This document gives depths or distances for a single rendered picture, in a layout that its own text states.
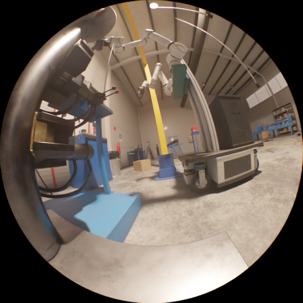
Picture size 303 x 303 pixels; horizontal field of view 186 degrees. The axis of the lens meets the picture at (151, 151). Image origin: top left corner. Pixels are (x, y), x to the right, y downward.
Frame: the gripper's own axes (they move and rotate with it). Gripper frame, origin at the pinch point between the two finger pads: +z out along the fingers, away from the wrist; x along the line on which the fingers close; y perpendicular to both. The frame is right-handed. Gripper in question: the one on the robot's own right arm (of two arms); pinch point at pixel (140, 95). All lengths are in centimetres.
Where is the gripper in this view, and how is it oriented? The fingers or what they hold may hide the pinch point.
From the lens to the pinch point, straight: 152.2
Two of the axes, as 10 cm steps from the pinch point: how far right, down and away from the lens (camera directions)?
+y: 9.7, 2.4, -0.9
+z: -2.5, 9.6, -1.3
